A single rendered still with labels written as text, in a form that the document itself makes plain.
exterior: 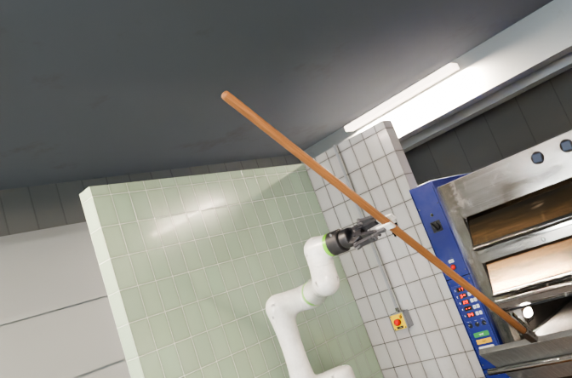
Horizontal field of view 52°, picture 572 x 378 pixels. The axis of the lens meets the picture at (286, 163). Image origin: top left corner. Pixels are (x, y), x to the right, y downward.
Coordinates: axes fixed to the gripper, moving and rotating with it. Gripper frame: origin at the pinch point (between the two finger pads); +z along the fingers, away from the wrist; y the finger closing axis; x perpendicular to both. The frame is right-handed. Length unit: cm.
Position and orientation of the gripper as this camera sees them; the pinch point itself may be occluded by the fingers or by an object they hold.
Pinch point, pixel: (386, 222)
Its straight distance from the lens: 215.4
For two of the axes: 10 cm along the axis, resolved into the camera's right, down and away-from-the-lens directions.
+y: -1.8, 7.5, -6.4
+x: -7.1, -5.5, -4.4
